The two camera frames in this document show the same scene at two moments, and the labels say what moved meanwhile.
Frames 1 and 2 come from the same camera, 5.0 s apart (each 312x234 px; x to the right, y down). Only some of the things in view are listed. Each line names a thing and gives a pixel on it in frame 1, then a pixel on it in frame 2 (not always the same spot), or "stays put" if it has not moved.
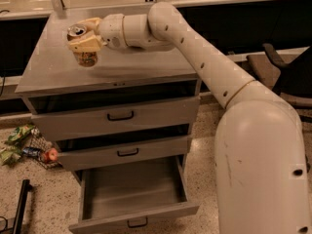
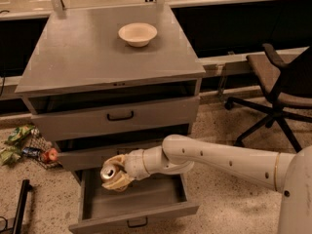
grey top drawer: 116,118 stays put
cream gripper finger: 92,42 to 121,183
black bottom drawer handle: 137,225 stays put
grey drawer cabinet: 123,125 stays put
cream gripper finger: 92,23 to 119,159
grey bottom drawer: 133,193 stays put
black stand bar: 26,187 stays put
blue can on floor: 32,151 stays put
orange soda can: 84,58 to 109,174
